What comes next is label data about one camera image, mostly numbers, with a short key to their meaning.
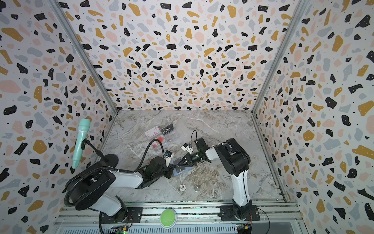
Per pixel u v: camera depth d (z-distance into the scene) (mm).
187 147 919
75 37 795
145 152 675
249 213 649
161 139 971
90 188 436
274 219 739
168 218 719
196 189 812
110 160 926
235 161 542
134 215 733
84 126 688
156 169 706
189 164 839
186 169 895
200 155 811
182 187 834
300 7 717
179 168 894
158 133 981
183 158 877
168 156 801
